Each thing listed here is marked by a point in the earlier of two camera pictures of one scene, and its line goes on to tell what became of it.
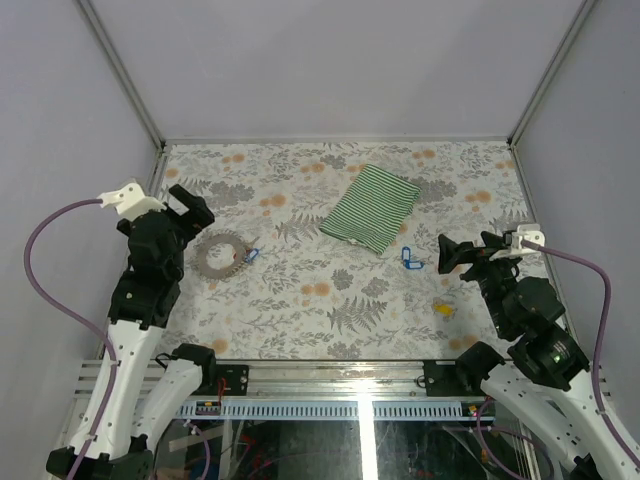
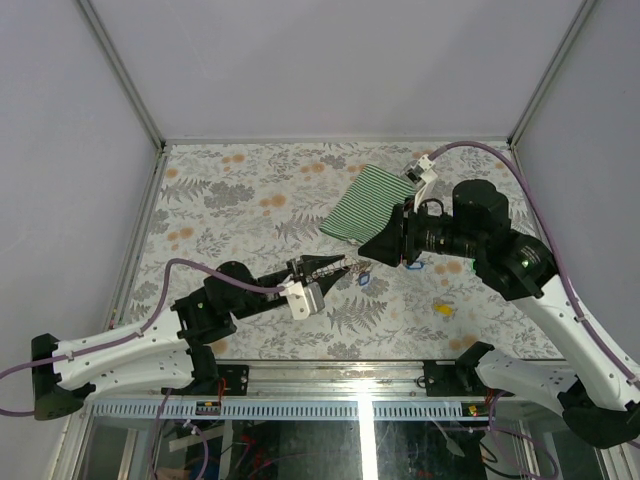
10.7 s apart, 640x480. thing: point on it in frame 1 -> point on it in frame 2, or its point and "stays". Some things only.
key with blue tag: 250,254 -> 363,278
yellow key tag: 444,309 stays
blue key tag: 408,263 stays
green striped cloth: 373,209 stays
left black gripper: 201,214 -> 301,271
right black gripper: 450,252 -> 398,236
